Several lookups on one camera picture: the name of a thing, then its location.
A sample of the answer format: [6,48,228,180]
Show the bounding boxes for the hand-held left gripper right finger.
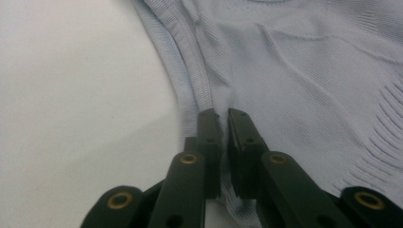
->
[226,107,271,200]

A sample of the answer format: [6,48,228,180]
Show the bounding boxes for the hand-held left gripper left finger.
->
[183,107,224,200]

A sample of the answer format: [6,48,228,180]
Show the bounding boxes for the light blue shirt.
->
[130,0,403,228]

